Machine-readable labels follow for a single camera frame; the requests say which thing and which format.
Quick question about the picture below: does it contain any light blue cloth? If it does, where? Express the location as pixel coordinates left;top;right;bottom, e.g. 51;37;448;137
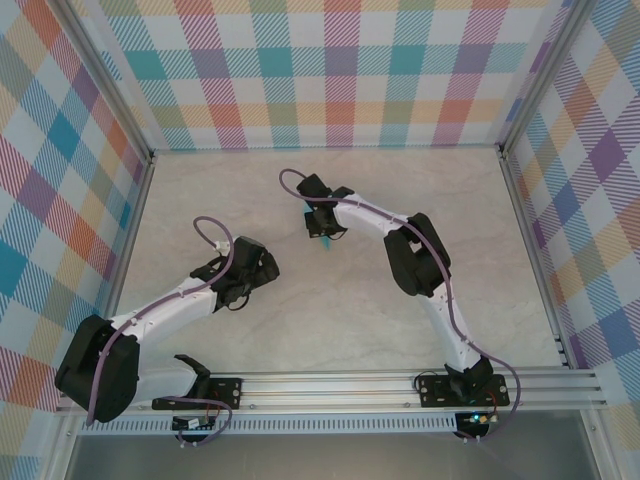
301;201;333;252

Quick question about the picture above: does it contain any grey metal panel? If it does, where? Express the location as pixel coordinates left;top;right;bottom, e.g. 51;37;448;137
64;433;601;480

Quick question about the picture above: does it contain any perforated metal cable tray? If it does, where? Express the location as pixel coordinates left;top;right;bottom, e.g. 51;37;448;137
77;415;459;435

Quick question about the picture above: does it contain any circuit board black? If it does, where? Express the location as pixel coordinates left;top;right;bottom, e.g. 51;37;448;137
172;415;219;432

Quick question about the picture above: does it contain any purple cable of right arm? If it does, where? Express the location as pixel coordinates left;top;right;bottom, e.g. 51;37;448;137
278;168;524;444

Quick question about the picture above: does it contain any circuit board with green light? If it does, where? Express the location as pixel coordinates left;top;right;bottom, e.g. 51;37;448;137
457;410;501;429

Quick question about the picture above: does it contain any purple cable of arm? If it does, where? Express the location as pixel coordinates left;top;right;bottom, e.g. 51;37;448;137
85;215;235;448
278;168;524;444

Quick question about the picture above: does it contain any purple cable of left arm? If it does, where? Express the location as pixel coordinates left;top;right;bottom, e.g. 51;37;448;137
85;215;235;448

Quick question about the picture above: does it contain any aluminium side rail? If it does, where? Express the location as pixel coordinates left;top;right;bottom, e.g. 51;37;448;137
498;148;575;370
88;152;157;375

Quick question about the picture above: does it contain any aluminium mounting rail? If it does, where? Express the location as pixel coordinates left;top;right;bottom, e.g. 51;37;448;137
54;367;609;416

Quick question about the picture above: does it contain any black base plate left arm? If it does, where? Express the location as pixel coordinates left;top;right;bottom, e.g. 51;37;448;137
151;375;245;412

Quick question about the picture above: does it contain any aluminium frame post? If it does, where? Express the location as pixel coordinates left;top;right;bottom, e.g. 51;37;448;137
494;0;591;159
59;0;154;161

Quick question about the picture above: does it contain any black base plate right arm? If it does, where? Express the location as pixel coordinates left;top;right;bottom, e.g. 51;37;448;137
418;372;510;409

